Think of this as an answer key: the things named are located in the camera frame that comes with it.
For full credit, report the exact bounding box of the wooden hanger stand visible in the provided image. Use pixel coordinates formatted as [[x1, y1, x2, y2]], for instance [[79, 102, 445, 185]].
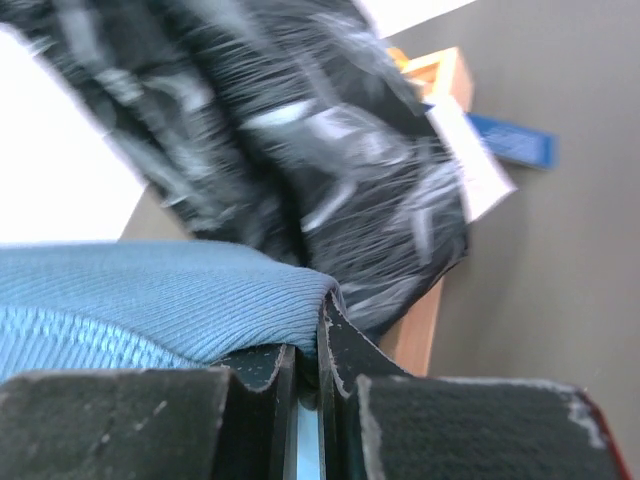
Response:
[[377, 46, 475, 377]]

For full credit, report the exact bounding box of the black patterned sock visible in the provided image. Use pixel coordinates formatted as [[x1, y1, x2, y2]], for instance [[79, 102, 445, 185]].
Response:
[[1, 1, 468, 338]]

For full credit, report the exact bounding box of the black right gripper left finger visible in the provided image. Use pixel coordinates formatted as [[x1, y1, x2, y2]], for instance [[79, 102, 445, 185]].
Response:
[[1, 345, 296, 479]]

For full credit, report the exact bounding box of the blue sock label card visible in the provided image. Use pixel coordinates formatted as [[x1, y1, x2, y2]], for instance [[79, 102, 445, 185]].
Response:
[[467, 113, 556, 170]]

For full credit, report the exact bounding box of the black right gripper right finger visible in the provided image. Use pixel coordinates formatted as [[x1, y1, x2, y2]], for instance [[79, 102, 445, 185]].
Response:
[[319, 294, 630, 479]]

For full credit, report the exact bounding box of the blue ribbed sock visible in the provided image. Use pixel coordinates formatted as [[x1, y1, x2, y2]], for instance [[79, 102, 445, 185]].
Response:
[[1, 241, 343, 378]]

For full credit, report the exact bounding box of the white sock label card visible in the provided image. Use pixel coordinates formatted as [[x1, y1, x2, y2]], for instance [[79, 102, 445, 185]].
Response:
[[426, 97, 517, 223]]

